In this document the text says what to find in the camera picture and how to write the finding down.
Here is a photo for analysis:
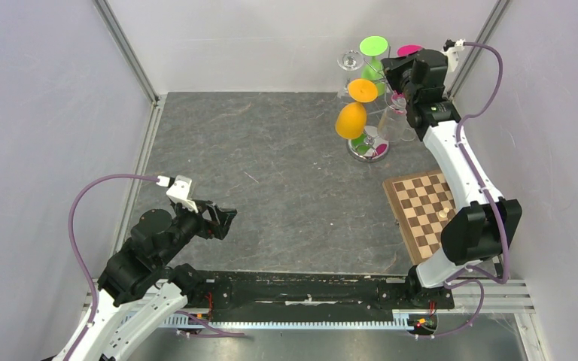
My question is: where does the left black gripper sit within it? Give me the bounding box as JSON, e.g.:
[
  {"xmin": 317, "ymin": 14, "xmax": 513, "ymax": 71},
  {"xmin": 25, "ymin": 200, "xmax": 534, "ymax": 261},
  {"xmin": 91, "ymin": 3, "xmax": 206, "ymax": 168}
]
[{"xmin": 157, "ymin": 196, "xmax": 238, "ymax": 266}]

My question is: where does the green wine glass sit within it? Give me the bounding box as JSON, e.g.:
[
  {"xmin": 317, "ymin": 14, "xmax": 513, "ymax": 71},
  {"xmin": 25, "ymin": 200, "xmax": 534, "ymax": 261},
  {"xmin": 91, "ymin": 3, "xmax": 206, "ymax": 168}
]
[{"xmin": 359, "ymin": 35, "xmax": 389, "ymax": 96}]

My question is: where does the clear wine glass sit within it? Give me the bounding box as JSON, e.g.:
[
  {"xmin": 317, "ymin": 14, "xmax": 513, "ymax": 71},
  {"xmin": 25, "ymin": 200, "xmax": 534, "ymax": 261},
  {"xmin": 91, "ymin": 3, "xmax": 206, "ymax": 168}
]
[{"xmin": 337, "ymin": 50, "xmax": 364, "ymax": 102}]

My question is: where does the chrome wine glass rack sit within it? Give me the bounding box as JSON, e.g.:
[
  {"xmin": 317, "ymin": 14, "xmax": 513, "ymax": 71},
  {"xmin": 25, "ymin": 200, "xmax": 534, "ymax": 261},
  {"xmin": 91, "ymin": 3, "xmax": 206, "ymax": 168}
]
[{"xmin": 347, "ymin": 52, "xmax": 409, "ymax": 163}]

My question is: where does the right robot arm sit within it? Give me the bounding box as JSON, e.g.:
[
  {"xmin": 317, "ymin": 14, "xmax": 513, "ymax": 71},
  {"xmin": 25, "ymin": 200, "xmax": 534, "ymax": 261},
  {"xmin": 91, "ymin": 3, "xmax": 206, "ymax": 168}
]
[{"xmin": 381, "ymin": 41, "xmax": 522, "ymax": 307}]

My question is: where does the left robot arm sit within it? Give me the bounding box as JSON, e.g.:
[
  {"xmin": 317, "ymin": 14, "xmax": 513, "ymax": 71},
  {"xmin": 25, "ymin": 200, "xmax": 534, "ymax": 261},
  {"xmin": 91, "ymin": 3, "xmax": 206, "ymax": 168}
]
[{"xmin": 54, "ymin": 201, "xmax": 237, "ymax": 360}]

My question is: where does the pink wine glass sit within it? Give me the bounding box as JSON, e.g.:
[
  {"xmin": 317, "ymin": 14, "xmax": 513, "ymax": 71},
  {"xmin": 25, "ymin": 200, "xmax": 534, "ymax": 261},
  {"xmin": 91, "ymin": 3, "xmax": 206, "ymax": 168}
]
[{"xmin": 391, "ymin": 44, "xmax": 424, "ymax": 113}]

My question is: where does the orange wine glass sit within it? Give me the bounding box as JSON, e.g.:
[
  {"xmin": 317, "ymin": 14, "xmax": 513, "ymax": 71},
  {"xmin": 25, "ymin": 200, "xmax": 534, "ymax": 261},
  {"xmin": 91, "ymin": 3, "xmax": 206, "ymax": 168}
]
[{"xmin": 335, "ymin": 78, "xmax": 379, "ymax": 140}]

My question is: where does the clear glass near front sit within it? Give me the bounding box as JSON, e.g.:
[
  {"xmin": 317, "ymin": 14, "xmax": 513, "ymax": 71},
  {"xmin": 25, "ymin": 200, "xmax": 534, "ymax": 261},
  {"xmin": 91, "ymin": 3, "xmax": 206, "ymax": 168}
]
[{"xmin": 377, "ymin": 94, "xmax": 409, "ymax": 143}]

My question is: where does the wooden chessboard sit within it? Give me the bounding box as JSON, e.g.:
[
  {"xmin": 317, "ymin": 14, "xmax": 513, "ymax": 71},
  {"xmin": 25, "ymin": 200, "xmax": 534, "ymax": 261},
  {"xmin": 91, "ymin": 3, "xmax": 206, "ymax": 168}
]
[{"xmin": 382, "ymin": 170, "xmax": 457, "ymax": 265}]

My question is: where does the white chess piece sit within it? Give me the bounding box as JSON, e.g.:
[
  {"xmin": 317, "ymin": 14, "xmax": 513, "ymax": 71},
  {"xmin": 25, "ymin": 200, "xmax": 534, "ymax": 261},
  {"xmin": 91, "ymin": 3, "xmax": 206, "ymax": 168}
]
[{"xmin": 438, "ymin": 208, "xmax": 450, "ymax": 219}]

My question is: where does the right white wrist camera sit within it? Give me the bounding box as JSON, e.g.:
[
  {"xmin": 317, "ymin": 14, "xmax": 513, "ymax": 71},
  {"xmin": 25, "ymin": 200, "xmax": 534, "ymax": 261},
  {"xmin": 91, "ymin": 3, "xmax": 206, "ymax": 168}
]
[{"xmin": 443, "ymin": 39, "xmax": 466, "ymax": 54}]

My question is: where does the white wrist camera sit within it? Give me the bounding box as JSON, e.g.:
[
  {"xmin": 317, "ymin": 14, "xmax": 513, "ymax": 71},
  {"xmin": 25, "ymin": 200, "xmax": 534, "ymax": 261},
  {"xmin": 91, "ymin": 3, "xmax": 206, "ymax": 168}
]
[
  {"xmin": 443, "ymin": 39, "xmax": 466, "ymax": 54},
  {"xmin": 157, "ymin": 175, "xmax": 198, "ymax": 213}
]

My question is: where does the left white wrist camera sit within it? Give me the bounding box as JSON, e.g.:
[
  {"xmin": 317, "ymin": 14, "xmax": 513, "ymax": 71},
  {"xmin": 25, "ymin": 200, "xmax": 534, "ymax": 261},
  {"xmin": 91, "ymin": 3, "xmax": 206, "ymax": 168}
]
[{"xmin": 157, "ymin": 175, "xmax": 198, "ymax": 213}]

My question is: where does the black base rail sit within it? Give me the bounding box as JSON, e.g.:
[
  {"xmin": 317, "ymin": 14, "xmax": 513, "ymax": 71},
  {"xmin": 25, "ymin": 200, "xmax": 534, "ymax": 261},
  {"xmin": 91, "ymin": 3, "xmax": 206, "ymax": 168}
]
[{"xmin": 183, "ymin": 271, "xmax": 455, "ymax": 322}]

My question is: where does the white slotted cable duct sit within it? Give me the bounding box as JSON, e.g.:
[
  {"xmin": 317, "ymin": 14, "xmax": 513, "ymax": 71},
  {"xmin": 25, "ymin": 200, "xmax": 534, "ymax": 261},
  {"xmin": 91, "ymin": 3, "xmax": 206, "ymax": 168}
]
[{"xmin": 114, "ymin": 311, "xmax": 437, "ymax": 331}]

